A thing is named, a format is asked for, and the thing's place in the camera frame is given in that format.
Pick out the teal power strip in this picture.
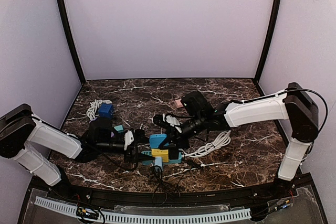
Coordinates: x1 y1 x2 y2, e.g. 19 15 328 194
141 151 182 166

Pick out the black power adapter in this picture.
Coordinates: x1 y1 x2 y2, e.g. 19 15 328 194
169 147 179 160

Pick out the blue square socket adapter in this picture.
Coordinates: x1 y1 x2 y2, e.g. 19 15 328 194
149 133 167 149

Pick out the yellow cube socket adapter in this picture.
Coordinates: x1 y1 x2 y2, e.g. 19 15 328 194
151 148 169 163

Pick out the light blue charger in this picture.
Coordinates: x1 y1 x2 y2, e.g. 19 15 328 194
154 156 163 172

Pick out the black cable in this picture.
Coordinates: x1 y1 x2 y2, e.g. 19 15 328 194
149 165 205 205

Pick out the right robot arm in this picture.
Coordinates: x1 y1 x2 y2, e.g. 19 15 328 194
153 82 324 181

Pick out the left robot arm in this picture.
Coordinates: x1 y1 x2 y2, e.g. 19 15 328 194
1 103 154 186

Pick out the small teal plug adapter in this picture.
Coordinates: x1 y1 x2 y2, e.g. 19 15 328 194
114 125 124 133

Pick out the pink charger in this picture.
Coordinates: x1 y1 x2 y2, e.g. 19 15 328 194
174 99 183 108

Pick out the dark blue cube adapter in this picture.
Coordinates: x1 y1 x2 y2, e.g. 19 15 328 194
98 103 114 119

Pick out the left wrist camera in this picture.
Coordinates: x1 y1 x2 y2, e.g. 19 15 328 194
124 129 147 151

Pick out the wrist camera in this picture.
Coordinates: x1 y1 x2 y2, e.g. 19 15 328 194
124 129 147 151
153 114 182 133

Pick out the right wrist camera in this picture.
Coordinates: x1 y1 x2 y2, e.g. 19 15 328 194
153 114 182 133

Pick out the white coiled power cord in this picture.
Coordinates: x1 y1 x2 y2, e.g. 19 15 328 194
183 130 232 159

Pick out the white purple-strip cord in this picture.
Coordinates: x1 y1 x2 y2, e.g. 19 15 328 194
86 99 112 120

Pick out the white slotted cable duct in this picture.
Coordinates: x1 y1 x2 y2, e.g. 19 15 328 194
34 196 251 223

